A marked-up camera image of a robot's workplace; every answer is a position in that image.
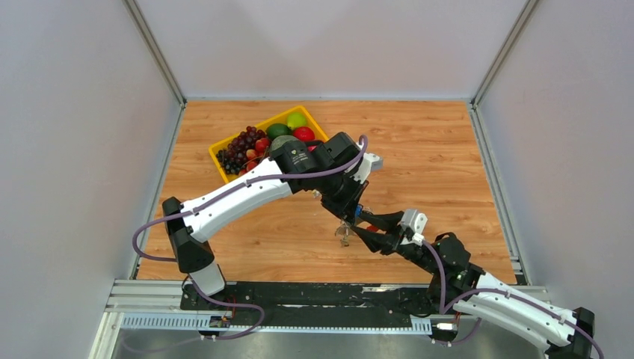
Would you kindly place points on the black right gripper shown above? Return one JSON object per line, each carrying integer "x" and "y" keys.
{"x": 386, "y": 244}

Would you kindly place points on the aluminium front frame rail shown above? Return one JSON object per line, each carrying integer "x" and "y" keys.
{"x": 143, "y": 320}

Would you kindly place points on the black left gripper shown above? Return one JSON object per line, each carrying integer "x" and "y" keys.
{"x": 346, "y": 210}

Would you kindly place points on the red cherry bunch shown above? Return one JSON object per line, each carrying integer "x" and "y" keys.
{"x": 254, "y": 156}

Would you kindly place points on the dark green lime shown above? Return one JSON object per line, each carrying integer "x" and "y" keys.
{"x": 276, "y": 130}

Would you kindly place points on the red apple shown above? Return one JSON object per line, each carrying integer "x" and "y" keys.
{"x": 304, "y": 133}

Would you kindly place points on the light green apple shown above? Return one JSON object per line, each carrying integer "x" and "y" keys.
{"x": 296, "y": 120}

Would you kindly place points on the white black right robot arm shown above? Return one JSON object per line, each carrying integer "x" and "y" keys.
{"x": 459, "y": 286}

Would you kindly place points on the dark purple grape bunch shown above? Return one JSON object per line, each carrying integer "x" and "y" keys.
{"x": 230, "y": 156}

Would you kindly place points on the green netted melon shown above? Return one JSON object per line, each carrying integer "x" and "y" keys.
{"x": 279, "y": 141}

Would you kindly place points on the yellow plastic fruit tray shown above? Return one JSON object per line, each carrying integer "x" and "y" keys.
{"x": 278, "y": 118}

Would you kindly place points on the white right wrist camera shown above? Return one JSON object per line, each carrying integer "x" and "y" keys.
{"x": 413, "y": 221}

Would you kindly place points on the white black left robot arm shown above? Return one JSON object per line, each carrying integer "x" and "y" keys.
{"x": 337, "y": 169}

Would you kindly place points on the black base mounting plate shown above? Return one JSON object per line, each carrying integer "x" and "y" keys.
{"x": 333, "y": 305}

